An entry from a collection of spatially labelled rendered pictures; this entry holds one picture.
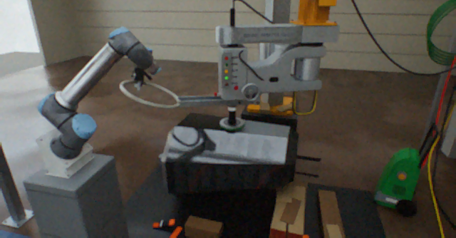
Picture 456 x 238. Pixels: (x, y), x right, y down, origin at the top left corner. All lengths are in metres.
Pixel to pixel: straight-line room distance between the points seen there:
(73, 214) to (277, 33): 1.86
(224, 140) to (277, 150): 0.45
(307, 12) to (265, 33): 0.38
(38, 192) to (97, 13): 8.77
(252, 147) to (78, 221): 1.34
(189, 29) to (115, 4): 2.54
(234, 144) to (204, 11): 6.74
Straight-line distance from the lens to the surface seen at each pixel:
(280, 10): 2.91
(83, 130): 1.85
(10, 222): 3.36
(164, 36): 9.30
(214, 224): 2.52
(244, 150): 2.34
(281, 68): 2.30
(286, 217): 2.44
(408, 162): 2.96
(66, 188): 1.96
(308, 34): 2.30
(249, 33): 2.15
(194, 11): 8.83
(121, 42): 1.70
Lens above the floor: 1.90
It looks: 22 degrees down
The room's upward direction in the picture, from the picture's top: straight up
